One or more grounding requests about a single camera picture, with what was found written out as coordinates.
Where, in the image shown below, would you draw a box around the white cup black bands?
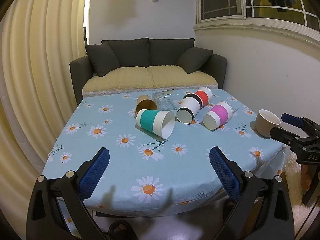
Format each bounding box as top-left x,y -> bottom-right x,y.
176,93 -> 203,124

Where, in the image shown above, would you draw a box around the white cup pink sleeve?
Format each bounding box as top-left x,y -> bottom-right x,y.
203,101 -> 233,131

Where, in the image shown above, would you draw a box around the white cup teal sleeve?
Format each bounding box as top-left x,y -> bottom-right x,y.
136,109 -> 175,139

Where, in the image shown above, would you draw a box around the white cup red sleeve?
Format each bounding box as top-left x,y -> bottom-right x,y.
195,86 -> 213,108

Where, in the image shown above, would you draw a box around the brown paper cup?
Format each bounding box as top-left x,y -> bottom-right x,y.
136,94 -> 158,113

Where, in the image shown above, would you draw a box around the white fluffy rug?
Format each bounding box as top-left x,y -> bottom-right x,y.
282,150 -> 319,239

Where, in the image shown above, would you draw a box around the beige ceramic mug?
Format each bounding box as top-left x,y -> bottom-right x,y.
255,109 -> 281,138

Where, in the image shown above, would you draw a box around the blue daisy tablecloth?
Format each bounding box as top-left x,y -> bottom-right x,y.
42,88 -> 287,238

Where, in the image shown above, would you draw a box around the clear glass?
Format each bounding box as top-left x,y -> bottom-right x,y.
152,89 -> 178,111

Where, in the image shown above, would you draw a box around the yellow sofa seat cover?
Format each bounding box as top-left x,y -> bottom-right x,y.
82,66 -> 218,95

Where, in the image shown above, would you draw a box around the white framed window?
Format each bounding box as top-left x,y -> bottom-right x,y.
195,0 -> 319,47

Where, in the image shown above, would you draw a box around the dark right throw pillow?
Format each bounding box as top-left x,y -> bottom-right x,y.
177,47 -> 213,74

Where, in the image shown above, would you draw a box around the dark throw pillow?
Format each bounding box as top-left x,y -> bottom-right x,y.
177,47 -> 213,74
85,42 -> 120,77

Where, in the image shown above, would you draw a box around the dark left throw pillow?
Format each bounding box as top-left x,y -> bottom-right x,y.
85,42 -> 120,77

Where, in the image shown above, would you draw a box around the dark grey sofa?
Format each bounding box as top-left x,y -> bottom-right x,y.
69,37 -> 227,103

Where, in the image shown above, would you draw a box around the cream curtain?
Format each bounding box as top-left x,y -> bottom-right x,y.
1,0 -> 85,238

